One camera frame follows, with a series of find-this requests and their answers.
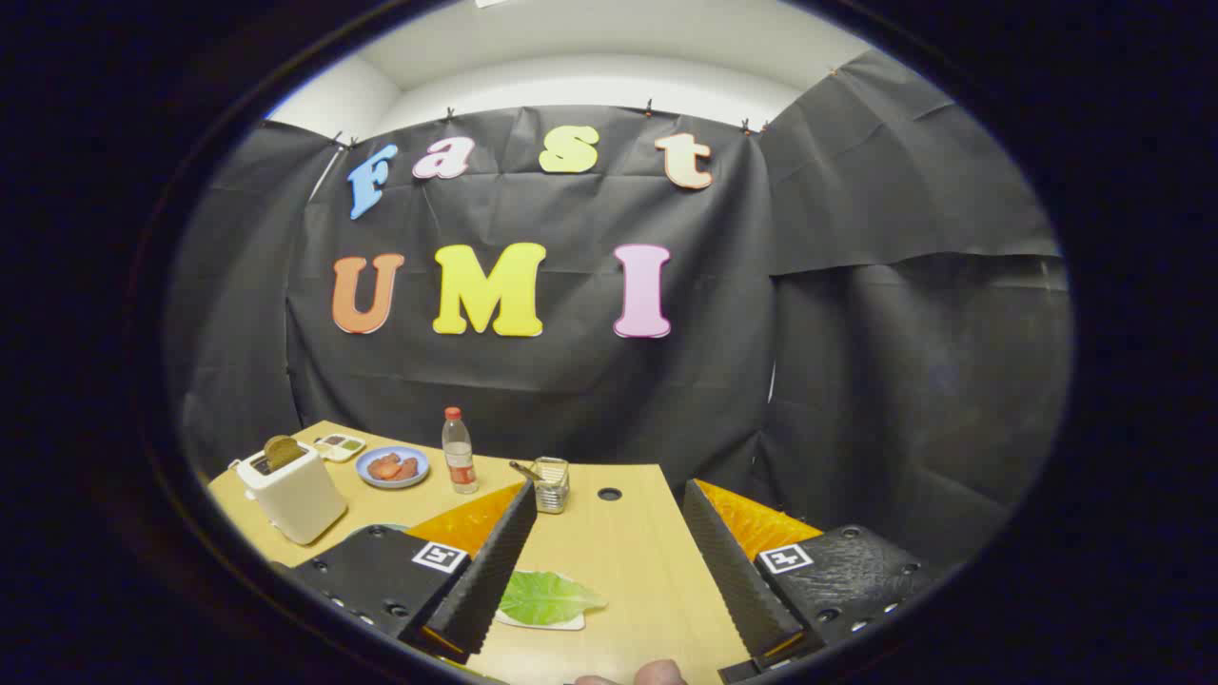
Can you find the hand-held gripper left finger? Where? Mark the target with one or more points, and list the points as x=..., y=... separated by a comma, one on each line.
x=495, y=561

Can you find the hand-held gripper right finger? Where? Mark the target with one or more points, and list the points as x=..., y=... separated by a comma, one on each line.
x=733, y=571

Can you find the green lettuce leaf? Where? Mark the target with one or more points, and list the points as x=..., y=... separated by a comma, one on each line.
x=547, y=597

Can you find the brown toasted bread slice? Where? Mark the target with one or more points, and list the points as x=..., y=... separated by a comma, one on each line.
x=282, y=453

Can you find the white square plate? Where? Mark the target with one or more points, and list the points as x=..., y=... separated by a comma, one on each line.
x=557, y=625

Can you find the clear plastic water bottle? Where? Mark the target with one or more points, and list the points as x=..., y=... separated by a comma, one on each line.
x=461, y=457

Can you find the brown meat patty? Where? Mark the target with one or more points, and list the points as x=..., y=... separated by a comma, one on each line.
x=383, y=467
x=409, y=468

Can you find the blue round plate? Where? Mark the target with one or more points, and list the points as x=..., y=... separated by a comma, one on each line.
x=371, y=478

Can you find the small white condiment tray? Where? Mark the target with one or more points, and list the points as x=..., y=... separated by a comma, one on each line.
x=340, y=447

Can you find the white toaster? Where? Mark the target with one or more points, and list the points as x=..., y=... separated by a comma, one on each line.
x=300, y=499

